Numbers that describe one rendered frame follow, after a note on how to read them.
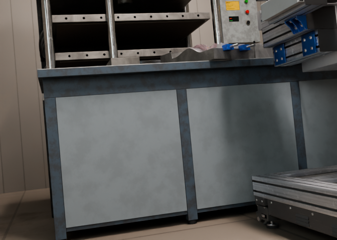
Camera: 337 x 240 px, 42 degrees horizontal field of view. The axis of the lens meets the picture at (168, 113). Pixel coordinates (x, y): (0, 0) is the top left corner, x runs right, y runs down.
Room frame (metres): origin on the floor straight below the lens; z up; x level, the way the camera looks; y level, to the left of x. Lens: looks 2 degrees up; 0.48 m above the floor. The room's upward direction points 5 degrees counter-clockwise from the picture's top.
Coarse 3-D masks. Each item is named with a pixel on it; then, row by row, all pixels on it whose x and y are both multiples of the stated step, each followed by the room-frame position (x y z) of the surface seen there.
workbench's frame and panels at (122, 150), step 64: (192, 64) 2.14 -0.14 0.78; (256, 64) 2.23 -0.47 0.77; (64, 128) 2.03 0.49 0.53; (128, 128) 2.11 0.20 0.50; (192, 128) 2.19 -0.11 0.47; (256, 128) 2.28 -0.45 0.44; (320, 128) 2.38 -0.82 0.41; (64, 192) 2.02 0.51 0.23; (128, 192) 2.10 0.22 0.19; (192, 192) 2.18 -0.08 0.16
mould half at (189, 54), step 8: (192, 48) 2.29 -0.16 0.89; (216, 48) 2.14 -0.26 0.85; (160, 56) 2.55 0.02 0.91; (168, 56) 2.47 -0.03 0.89; (176, 56) 2.46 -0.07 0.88; (184, 56) 2.34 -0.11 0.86; (192, 56) 2.28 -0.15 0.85; (200, 56) 2.22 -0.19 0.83; (208, 56) 2.17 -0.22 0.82; (216, 56) 2.14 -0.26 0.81; (224, 56) 2.16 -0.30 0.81; (232, 56) 2.19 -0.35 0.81; (240, 56) 2.22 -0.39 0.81; (248, 56) 2.25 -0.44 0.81
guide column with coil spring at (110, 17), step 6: (108, 0) 2.88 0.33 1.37; (108, 6) 2.88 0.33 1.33; (108, 12) 2.88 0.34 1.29; (108, 18) 2.88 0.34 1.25; (114, 18) 2.90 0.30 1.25; (108, 24) 2.88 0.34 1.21; (114, 24) 2.90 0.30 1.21; (108, 30) 2.89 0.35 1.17; (114, 30) 2.89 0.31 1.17; (108, 36) 2.89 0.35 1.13; (114, 36) 2.89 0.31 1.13; (108, 42) 2.90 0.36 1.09; (114, 42) 2.89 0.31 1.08; (114, 48) 2.88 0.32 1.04; (114, 54) 2.88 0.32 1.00
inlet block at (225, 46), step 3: (219, 45) 2.18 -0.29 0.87; (222, 45) 2.17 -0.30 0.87; (225, 45) 2.15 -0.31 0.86; (228, 45) 2.14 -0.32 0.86; (231, 45) 2.13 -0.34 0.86; (234, 45) 2.11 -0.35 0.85; (237, 45) 2.10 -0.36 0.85; (225, 48) 2.15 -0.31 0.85; (228, 48) 2.14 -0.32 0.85; (231, 48) 2.15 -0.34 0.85
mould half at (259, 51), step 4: (256, 44) 2.31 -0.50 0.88; (260, 44) 2.32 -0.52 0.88; (252, 48) 2.34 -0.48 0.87; (256, 48) 2.31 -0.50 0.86; (260, 48) 2.32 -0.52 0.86; (264, 48) 2.32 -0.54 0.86; (268, 48) 2.33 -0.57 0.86; (256, 52) 2.31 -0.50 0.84; (260, 52) 2.32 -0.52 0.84; (264, 52) 2.32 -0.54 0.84; (268, 52) 2.33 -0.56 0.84; (272, 52) 2.34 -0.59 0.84; (256, 56) 2.31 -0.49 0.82; (260, 56) 2.32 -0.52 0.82; (264, 56) 2.32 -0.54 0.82; (268, 56) 2.33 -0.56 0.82; (272, 56) 2.33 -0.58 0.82
